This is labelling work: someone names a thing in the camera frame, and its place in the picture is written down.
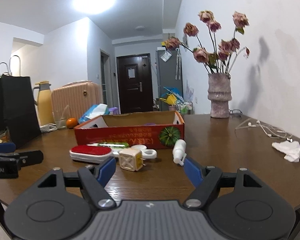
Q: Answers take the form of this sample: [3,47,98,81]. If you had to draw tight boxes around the round ceiling light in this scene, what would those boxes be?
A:
[72,0,117,14]

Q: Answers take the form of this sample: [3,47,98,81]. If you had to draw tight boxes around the green tube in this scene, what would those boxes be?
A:
[87,142,130,149]

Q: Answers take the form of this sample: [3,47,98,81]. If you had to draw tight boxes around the red cardboard box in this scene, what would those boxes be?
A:
[73,110,185,150]

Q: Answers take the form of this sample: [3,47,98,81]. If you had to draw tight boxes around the dark brown door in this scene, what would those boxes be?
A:
[116,53,154,114]

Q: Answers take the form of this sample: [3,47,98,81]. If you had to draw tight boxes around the row of small bottles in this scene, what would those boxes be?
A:
[176,101,195,114]

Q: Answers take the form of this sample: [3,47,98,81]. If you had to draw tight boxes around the pink ceramic vase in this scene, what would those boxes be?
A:
[207,73,233,119]

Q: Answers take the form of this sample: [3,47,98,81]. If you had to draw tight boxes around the grey refrigerator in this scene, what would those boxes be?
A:
[155,48,184,112]

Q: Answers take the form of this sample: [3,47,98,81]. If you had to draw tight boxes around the pink suitcase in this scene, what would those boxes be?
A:
[50,80,103,123]

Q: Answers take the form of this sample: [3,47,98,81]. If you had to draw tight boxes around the yellow thermos jug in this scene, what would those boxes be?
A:
[33,80,56,127]

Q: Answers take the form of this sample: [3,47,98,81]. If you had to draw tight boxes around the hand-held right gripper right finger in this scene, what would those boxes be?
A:
[183,157,263,209]

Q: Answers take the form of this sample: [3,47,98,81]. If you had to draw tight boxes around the black paper bag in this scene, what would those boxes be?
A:
[0,55,42,149]

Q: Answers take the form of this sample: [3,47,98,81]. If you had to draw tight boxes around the crumpled white tissue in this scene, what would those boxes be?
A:
[271,140,300,163]

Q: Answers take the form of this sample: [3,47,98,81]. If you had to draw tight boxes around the orange snack packet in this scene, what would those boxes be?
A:
[0,127,11,144]

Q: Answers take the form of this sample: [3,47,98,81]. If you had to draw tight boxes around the black eyeglasses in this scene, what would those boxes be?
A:
[228,109,244,118]

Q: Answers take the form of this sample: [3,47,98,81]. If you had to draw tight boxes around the glass cup with straws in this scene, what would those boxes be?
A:
[54,105,71,130]

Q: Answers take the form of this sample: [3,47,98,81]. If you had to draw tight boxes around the white earphones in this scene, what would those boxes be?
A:
[235,118,294,141]

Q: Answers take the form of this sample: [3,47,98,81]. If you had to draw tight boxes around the white spray bottle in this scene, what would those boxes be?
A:
[172,139,187,167]

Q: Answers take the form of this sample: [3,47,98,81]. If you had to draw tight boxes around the blue and yellow toy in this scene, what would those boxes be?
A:
[160,87,183,111]

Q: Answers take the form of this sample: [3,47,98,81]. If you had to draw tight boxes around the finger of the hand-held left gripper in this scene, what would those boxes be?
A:
[0,141,17,153]
[0,150,44,167]

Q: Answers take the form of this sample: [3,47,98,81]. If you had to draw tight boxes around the dried pink roses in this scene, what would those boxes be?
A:
[164,10,251,75]

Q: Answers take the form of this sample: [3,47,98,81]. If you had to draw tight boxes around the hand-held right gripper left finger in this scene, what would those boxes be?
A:
[37,156,117,209]

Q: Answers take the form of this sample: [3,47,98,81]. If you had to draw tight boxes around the blue tissue pack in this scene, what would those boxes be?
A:
[78,103,111,124]

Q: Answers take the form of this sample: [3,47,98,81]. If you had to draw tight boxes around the red and white lint brush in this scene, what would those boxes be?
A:
[69,145,113,163]

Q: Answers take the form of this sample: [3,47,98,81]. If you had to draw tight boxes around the white charger cable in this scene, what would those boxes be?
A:
[39,123,58,132]

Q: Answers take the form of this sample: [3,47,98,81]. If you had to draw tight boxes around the beige plug adapter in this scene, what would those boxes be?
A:
[118,149,148,173]

